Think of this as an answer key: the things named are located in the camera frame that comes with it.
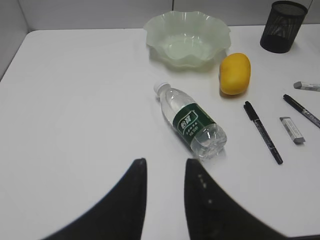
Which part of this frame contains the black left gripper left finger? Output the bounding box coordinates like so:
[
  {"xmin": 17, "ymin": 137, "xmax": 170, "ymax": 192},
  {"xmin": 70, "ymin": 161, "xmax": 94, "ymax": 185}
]
[{"xmin": 46, "ymin": 158, "xmax": 147, "ymax": 240}]

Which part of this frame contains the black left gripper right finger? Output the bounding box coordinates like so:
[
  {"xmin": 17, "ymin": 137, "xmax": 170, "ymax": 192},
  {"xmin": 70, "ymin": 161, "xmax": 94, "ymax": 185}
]
[{"xmin": 183, "ymin": 158, "xmax": 320, "ymax": 240}]

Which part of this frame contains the clear water bottle green label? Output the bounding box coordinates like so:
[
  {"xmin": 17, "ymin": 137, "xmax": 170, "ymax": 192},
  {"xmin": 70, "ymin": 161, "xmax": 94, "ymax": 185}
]
[{"xmin": 153, "ymin": 82, "xmax": 227, "ymax": 160}]

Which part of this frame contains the grey white eraser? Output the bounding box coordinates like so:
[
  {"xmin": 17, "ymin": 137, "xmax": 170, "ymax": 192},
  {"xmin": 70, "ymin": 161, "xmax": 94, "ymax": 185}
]
[
  {"xmin": 293, "ymin": 81, "xmax": 320, "ymax": 92},
  {"xmin": 279, "ymin": 116, "xmax": 306, "ymax": 145}
]

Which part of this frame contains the yellow mango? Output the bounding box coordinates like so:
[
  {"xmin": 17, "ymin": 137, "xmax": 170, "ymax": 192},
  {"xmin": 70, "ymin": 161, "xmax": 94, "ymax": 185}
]
[{"xmin": 219, "ymin": 53, "xmax": 251, "ymax": 96}]

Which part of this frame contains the grey white eraser top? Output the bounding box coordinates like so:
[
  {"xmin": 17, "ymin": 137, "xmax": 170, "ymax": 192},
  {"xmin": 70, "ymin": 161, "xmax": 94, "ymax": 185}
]
[{"xmin": 293, "ymin": 81, "xmax": 320, "ymax": 92}]

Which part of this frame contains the pale green wavy plate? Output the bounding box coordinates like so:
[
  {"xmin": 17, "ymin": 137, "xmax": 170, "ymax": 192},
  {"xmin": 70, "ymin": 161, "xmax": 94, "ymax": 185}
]
[{"xmin": 143, "ymin": 11, "xmax": 231, "ymax": 68}]

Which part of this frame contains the black mesh pen holder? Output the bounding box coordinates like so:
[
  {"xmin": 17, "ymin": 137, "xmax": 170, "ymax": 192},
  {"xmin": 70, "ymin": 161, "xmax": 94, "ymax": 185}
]
[{"xmin": 260, "ymin": 0, "xmax": 308, "ymax": 54}]

